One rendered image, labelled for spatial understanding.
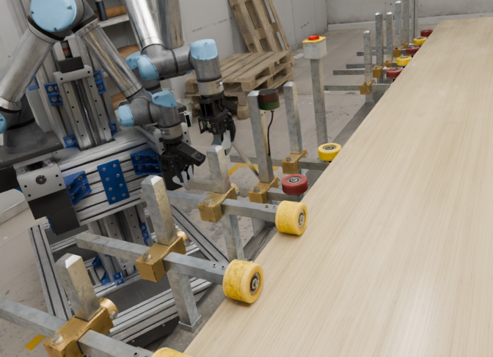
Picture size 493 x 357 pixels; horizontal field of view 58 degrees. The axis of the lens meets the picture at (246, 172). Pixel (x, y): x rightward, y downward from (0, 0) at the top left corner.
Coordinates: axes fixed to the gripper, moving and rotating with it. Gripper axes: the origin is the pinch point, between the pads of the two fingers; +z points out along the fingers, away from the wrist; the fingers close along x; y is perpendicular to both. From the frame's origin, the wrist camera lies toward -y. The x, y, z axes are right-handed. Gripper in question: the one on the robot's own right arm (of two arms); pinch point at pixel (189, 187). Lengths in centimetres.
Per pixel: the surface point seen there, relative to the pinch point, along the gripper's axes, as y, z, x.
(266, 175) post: -31.5, -7.1, -2.2
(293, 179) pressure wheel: -42.2, -8.2, 0.7
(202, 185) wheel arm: -7.2, -2.7, 1.5
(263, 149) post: -31.6, -16.5, -2.2
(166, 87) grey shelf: 196, 31, -222
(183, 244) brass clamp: -33, -12, 44
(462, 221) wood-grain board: -90, -7, 10
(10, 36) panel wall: 232, -46, -104
